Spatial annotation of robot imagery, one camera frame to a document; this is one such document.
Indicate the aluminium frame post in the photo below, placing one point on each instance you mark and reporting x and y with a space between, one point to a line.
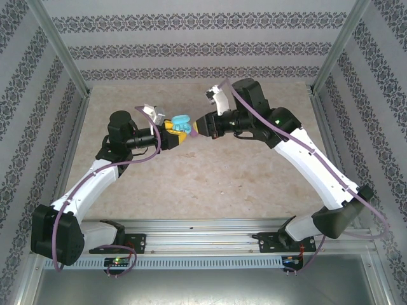
57 44
341 44

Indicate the aluminium table side rail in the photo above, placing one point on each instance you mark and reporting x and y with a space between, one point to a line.
76 136
326 127

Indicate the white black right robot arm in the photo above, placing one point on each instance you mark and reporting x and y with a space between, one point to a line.
305 159

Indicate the pink earbud charging case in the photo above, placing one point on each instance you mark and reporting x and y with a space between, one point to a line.
194 133

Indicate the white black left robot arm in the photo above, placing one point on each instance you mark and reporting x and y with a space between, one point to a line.
92 181

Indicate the blue earbud charging case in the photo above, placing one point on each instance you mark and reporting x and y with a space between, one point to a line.
181 120

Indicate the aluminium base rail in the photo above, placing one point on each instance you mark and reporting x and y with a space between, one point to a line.
203 236

